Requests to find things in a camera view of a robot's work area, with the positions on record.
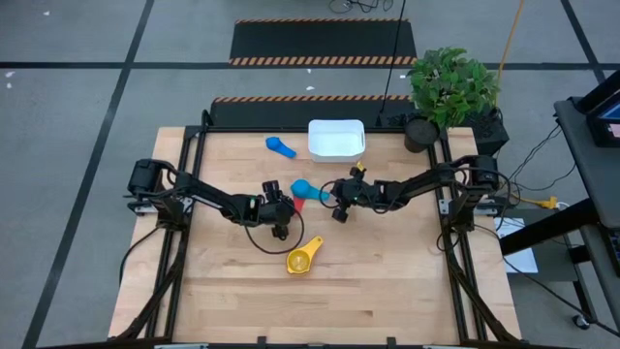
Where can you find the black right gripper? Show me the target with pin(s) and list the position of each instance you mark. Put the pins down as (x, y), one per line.
(361, 194)

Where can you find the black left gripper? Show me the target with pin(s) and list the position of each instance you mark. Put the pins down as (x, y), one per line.
(264, 213)

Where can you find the red measuring cup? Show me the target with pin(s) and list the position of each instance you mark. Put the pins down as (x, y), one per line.
(299, 204)

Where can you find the teal measuring cup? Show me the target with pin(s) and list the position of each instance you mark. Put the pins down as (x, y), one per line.
(301, 188)

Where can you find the yellow measuring cup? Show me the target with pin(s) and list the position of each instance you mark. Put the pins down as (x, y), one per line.
(298, 262)

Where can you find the small blue measuring cup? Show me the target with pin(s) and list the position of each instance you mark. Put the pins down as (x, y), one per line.
(278, 145)

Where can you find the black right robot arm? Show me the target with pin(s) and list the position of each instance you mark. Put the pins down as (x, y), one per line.
(426, 184)

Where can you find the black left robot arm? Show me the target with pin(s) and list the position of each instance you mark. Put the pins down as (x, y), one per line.
(203, 194)

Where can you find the white plastic basket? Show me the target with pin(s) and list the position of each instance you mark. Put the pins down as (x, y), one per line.
(336, 140)

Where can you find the yellow tag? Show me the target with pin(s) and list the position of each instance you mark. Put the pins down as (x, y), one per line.
(360, 167)

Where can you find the black plant pot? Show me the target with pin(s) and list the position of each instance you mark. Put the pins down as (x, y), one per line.
(421, 136)

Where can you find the black hazard-striped floor mat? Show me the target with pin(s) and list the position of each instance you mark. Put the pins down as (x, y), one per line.
(300, 114)
(319, 41)

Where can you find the green leafy plant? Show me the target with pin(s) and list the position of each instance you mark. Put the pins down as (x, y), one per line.
(450, 87)

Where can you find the silver aluminium extrusion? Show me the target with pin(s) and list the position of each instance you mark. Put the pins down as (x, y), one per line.
(181, 346)

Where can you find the white paper sheet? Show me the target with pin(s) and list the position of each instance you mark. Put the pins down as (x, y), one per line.
(525, 262)

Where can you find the yellow power plug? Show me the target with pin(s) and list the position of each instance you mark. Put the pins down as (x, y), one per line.
(549, 202)

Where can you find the grey side table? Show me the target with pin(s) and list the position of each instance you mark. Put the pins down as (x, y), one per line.
(581, 160)

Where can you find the black laptop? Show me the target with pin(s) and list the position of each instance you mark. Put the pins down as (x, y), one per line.
(605, 126)

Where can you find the black aluminium table frame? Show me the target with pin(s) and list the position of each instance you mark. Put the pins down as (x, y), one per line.
(266, 129)

